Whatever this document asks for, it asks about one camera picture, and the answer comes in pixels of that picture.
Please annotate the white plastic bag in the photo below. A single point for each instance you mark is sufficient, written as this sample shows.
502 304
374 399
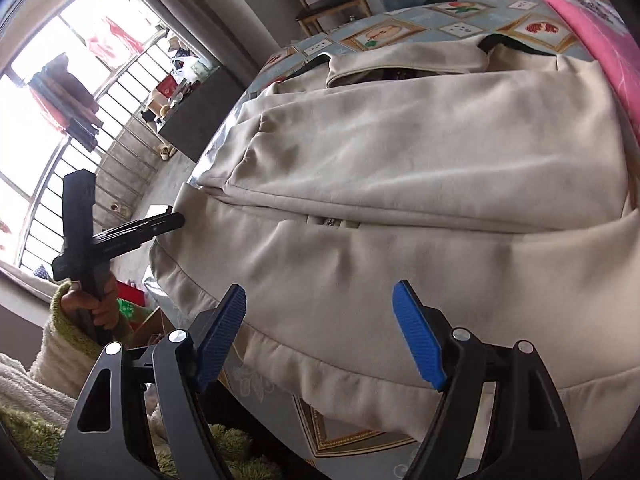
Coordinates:
187 70

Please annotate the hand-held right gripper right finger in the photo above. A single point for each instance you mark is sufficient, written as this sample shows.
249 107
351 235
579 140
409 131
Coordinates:
420 340

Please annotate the person's left hand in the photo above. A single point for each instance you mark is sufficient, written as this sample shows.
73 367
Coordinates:
109 310

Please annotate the green packet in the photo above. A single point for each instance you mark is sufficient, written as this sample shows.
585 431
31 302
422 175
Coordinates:
132 312

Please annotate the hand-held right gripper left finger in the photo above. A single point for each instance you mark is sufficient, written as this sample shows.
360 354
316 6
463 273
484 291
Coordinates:
220 345

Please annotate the metal window railing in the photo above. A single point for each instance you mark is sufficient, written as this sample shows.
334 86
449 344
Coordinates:
125 160

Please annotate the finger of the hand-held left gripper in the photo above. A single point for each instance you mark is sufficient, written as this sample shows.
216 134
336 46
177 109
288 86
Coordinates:
145 230

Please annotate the red box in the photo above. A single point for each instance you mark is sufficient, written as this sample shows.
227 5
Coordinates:
131 292

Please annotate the dark low cabinet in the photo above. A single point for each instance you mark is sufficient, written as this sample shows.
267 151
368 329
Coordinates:
210 115

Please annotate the beige zip jacket black trim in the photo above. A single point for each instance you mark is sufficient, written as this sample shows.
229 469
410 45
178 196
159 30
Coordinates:
400 170

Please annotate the grey curtain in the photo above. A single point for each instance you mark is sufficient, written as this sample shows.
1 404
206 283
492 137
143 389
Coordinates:
215 25

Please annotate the open cardboard box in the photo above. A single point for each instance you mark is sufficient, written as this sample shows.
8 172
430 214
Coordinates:
150 330

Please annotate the hanging dark red garment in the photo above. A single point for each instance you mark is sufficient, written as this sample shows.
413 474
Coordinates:
65 100

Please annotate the table with patterned tablecloth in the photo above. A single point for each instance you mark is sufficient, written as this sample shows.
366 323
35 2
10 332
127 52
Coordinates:
340 432

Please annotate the hanging red white cloth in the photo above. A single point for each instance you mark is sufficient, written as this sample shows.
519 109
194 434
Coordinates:
115 40

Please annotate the pink floral blanket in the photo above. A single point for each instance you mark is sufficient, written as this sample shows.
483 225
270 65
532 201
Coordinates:
600 35

